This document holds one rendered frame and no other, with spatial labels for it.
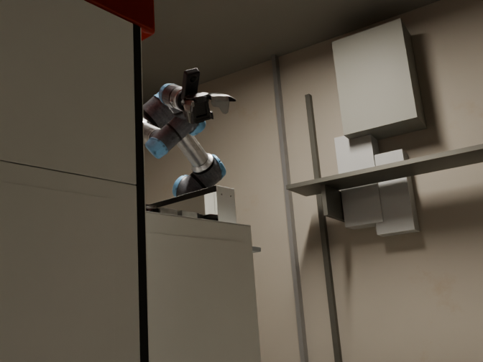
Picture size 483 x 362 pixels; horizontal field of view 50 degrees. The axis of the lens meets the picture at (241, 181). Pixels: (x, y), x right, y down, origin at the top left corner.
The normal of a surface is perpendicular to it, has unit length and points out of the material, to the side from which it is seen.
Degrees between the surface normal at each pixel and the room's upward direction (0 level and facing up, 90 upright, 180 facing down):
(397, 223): 90
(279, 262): 90
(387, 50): 90
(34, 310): 90
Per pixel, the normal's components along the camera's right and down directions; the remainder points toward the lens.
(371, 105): -0.52, -0.18
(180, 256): 0.76, -0.22
